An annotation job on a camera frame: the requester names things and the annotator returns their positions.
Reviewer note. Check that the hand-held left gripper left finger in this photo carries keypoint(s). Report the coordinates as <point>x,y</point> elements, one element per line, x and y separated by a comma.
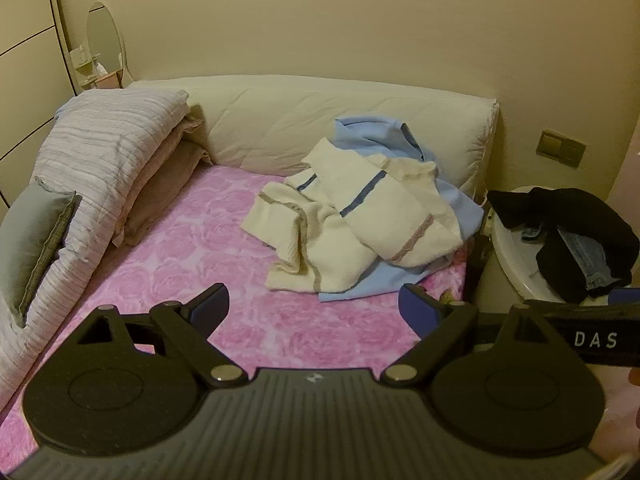
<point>207,307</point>

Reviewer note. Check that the oval mirror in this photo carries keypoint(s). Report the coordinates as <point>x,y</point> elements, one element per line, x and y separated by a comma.
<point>102,30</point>

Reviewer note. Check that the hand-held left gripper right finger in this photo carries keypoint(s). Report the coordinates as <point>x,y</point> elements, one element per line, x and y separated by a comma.
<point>417,312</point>

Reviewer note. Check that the cream striped sweater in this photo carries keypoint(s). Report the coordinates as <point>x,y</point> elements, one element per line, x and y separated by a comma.
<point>330,200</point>

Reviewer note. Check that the blue jeans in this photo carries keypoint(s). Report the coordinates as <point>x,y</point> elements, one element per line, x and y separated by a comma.
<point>582,255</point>

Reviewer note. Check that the person's right hand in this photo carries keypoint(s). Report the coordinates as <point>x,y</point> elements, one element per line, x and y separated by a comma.
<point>635,376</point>

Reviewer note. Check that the double wall switch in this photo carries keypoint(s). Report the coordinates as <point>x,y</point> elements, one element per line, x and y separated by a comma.
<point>560,149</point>

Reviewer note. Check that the beige folded blanket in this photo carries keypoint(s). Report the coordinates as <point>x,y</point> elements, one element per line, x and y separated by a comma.
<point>165,180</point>

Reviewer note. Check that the grey cushion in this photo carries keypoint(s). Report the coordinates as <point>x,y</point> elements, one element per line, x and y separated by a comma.
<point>30,240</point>

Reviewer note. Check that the pink floral blanket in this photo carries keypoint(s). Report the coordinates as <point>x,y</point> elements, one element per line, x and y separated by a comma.
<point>200,260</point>

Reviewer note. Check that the long cream pillow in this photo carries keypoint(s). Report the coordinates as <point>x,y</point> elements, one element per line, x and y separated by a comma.
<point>280,115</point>

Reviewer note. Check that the black garment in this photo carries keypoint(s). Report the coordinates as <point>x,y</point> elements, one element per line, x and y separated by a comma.
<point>560,210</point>

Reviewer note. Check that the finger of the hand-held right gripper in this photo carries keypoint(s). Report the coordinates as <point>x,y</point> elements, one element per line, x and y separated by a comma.
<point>627,297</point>

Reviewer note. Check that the white ribbed quilt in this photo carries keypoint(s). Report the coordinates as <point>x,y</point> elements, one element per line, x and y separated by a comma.
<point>100,150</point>

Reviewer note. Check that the cream wardrobe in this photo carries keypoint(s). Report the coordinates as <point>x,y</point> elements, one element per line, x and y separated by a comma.
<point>25,35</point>

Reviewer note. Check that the light blue garment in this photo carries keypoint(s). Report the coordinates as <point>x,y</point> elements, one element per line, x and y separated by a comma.
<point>370,135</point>

